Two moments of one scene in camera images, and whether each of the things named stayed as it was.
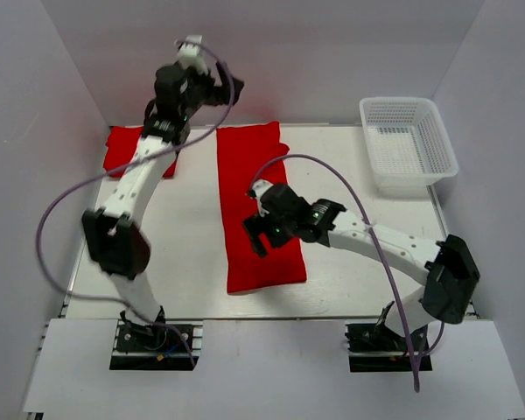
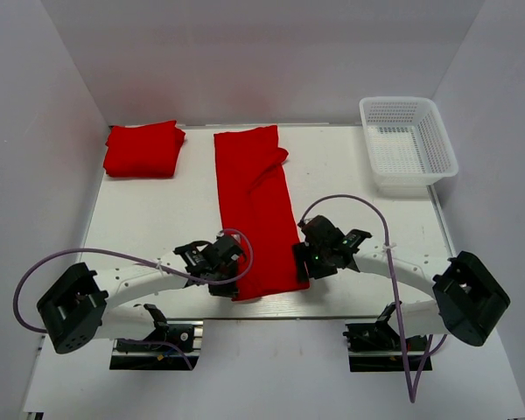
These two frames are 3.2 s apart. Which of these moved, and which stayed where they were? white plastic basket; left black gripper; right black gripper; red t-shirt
Moved: right black gripper; left black gripper
Stayed: white plastic basket; red t-shirt
